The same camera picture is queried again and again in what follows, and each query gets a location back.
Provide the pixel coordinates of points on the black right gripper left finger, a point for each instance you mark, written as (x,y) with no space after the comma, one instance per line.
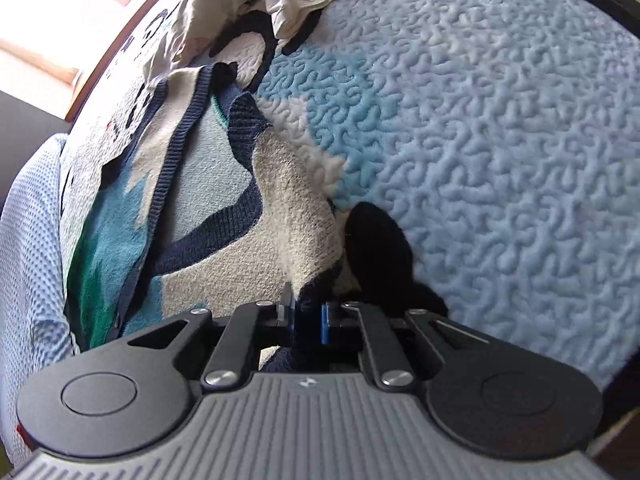
(129,394)

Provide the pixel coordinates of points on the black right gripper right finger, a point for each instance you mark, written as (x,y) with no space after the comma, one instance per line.
(492,397)

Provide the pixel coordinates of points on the green navy knit cardigan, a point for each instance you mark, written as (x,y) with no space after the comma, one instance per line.
(209,206)

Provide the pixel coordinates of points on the light blue dotted blanket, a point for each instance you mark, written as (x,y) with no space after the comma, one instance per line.
(34,329)

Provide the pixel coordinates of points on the panda print quilted bedspread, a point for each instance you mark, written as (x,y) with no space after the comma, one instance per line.
(502,136)

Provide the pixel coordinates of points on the wooden window sill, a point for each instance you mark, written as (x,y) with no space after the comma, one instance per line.
(135,14)

